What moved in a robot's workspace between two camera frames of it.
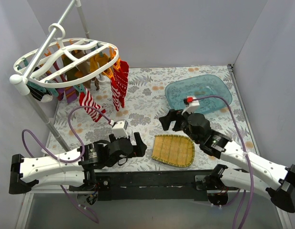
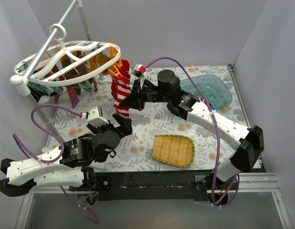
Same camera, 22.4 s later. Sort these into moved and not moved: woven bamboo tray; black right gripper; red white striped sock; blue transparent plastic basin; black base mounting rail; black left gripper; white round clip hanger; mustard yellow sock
Moved: red white striped sock; black right gripper; black left gripper
Not moved: blue transparent plastic basin; mustard yellow sock; woven bamboo tray; white round clip hanger; black base mounting rail
